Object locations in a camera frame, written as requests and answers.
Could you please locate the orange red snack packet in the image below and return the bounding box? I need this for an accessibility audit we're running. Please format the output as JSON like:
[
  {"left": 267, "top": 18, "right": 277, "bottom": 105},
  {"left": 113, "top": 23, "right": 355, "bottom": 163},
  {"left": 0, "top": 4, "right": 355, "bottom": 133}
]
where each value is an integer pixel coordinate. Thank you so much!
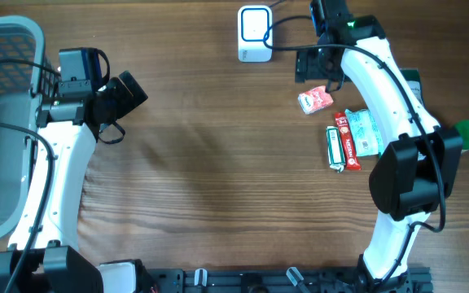
[{"left": 298, "top": 85, "right": 334, "bottom": 115}]

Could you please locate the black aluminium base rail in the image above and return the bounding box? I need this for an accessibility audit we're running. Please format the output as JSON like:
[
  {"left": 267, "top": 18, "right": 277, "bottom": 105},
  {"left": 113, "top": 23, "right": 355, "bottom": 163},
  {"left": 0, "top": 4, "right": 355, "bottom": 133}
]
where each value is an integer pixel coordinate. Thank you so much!
[{"left": 144, "top": 266, "right": 433, "bottom": 293}]

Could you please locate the green sponge package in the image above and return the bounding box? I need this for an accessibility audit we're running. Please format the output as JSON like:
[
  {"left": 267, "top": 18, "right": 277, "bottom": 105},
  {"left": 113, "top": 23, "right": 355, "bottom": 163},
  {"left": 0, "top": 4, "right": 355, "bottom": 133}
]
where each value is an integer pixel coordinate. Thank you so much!
[{"left": 400, "top": 68, "right": 424, "bottom": 109}]

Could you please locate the green battery pack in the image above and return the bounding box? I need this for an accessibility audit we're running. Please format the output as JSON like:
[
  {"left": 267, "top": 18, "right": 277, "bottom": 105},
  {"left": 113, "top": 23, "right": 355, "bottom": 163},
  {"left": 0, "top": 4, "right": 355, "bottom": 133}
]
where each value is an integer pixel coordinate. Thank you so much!
[{"left": 326, "top": 126, "right": 346, "bottom": 173}]

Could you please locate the teal tissue packet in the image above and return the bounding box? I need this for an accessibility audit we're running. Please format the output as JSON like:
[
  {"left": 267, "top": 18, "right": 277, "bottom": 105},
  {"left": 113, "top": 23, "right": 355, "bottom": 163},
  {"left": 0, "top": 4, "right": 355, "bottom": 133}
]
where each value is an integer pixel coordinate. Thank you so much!
[{"left": 344, "top": 109, "right": 384, "bottom": 157}]

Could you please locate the grey plastic mesh basket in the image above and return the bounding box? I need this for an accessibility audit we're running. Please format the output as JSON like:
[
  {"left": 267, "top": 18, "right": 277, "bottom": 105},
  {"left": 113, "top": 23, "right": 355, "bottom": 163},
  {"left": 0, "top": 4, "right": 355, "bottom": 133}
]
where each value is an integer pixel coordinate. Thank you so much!
[{"left": 0, "top": 15, "right": 58, "bottom": 238}]

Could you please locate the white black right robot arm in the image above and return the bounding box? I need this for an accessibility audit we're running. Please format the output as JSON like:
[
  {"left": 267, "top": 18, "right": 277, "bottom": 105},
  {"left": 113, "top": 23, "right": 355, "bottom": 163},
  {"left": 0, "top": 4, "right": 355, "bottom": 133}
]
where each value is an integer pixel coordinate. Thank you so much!
[{"left": 296, "top": 0, "right": 462, "bottom": 292}]

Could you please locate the white barcode scanner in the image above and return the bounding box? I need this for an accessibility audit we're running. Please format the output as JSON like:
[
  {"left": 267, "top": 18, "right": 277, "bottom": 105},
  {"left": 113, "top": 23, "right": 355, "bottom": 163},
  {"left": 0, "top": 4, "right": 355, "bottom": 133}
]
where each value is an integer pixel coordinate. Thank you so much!
[{"left": 238, "top": 5, "right": 273, "bottom": 63}]

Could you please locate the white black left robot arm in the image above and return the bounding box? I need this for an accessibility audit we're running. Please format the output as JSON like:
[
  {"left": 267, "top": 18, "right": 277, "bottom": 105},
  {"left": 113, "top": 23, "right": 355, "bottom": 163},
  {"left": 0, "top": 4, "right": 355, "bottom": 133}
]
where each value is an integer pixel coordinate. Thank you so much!
[{"left": 0, "top": 47, "right": 155, "bottom": 292}]

